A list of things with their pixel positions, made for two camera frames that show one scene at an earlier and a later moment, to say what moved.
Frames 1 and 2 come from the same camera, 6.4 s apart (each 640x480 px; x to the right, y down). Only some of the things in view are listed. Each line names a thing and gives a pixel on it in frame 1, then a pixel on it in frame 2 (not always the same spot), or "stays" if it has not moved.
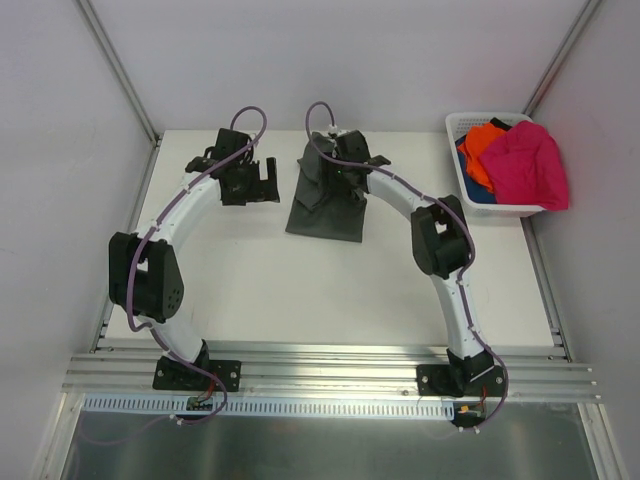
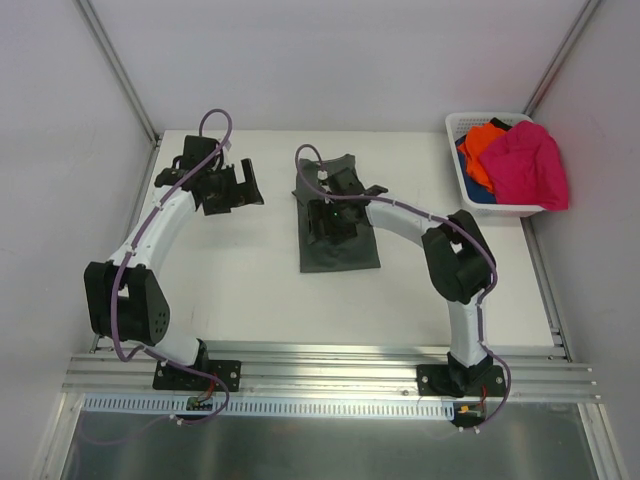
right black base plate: (461, 380) stays
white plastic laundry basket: (457, 124) stays
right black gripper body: (341, 185) -> (326, 230)
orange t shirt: (479, 138) stays
